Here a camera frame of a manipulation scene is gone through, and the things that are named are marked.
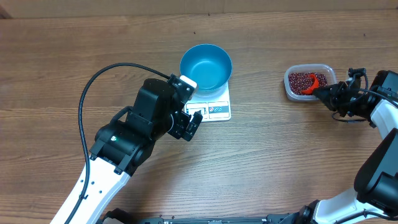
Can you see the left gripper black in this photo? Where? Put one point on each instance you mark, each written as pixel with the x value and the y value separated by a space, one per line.
pixel 180 130

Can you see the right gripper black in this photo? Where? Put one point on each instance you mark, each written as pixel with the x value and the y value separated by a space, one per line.
pixel 333 100

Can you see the orange measuring scoop blue handle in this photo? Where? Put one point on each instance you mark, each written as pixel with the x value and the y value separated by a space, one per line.
pixel 313 86

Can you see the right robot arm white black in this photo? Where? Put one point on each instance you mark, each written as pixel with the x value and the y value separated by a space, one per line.
pixel 374 194

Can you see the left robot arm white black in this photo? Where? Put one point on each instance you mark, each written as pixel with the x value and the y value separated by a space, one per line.
pixel 126 142

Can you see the white digital kitchen scale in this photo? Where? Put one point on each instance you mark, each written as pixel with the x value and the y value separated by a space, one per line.
pixel 213 106

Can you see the blue bowl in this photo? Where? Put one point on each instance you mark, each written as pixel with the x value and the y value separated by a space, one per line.
pixel 208 65

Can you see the red beans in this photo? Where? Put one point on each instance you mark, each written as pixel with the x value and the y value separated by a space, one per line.
pixel 299 82

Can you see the clear plastic container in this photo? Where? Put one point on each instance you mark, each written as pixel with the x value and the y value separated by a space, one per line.
pixel 308 68

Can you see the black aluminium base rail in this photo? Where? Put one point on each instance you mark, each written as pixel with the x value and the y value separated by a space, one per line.
pixel 118 216

